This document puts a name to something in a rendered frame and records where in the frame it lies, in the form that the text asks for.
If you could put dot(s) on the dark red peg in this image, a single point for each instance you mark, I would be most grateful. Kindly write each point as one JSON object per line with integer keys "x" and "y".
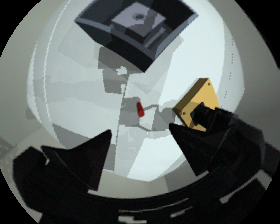
{"x": 140, "y": 110}

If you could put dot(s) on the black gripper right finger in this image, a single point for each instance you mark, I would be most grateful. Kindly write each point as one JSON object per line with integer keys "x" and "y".
{"x": 199, "y": 147}

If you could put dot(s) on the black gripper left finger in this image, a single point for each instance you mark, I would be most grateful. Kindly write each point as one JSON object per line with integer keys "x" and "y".
{"x": 85, "y": 161}

